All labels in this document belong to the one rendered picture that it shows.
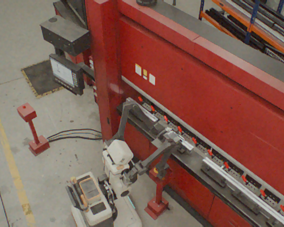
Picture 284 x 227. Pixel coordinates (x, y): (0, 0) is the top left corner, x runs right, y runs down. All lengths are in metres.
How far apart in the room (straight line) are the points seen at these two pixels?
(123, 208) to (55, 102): 2.33
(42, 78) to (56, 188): 2.23
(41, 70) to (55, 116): 1.18
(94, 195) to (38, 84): 3.06
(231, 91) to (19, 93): 4.00
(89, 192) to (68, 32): 1.62
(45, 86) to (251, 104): 3.99
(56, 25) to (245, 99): 2.06
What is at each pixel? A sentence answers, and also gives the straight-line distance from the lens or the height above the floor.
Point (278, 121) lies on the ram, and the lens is 2.68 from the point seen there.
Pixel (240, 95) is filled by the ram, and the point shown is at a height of 2.05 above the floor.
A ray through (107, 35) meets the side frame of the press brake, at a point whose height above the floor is 1.93.
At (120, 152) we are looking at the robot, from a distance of 3.11.
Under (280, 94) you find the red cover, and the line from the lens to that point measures 2.52.
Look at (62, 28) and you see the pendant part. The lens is 3.65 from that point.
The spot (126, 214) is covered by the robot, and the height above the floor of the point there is 0.28.
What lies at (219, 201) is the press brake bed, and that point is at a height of 0.73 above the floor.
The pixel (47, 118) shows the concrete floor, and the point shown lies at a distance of 5.44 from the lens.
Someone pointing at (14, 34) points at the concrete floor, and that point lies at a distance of 7.43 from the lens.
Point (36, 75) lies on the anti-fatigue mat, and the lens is 6.21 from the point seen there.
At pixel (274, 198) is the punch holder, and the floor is 1.22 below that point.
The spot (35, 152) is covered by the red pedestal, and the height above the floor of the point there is 0.06.
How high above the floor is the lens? 3.88
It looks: 47 degrees down
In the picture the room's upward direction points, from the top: straight up
